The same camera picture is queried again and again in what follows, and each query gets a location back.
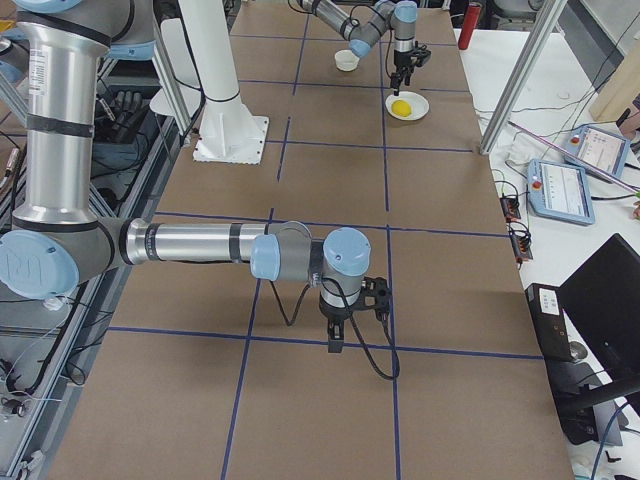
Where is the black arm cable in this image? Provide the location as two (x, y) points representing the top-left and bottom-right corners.
(347, 3), (396, 36)
(267, 277), (401, 382)

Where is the yellow lemon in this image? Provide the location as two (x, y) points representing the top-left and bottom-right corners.
(391, 100), (412, 118)

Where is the white round plate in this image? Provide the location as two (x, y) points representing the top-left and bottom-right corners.
(385, 91), (429, 121)

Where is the red bottle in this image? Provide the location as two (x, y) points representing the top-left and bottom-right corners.
(458, 1), (482, 51)

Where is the near teach pendant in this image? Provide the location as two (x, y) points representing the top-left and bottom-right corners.
(527, 159), (595, 225)

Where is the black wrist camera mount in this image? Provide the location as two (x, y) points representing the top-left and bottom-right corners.
(358, 277), (392, 325)
(412, 42), (431, 68)

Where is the teach pendant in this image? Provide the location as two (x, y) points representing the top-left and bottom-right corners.
(566, 125), (630, 179)
(527, 159), (595, 225)

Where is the black box device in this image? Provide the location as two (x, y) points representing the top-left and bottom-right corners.
(525, 283), (573, 362)

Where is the aluminium frame post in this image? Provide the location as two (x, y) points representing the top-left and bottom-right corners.
(479, 0), (567, 155)

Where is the black laptop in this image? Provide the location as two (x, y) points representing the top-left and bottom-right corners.
(559, 233), (639, 379)

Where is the white bowl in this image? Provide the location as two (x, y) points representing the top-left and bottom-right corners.
(334, 49), (359, 72)

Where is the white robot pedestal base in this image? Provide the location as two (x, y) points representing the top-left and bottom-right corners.
(160, 1), (269, 164)

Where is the orange black usb hub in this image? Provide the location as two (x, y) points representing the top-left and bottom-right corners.
(499, 196), (521, 222)

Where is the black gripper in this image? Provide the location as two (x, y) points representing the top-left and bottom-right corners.
(391, 50), (414, 96)
(319, 299), (352, 353)

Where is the far teach pendant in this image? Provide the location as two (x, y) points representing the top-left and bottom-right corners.
(566, 125), (630, 179)

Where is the brown paper table cover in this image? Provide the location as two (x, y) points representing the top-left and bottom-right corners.
(50, 1), (573, 479)

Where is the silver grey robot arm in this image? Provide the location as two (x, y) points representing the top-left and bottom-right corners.
(296, 0), (431, 96)
(1, 1), (430, 353)

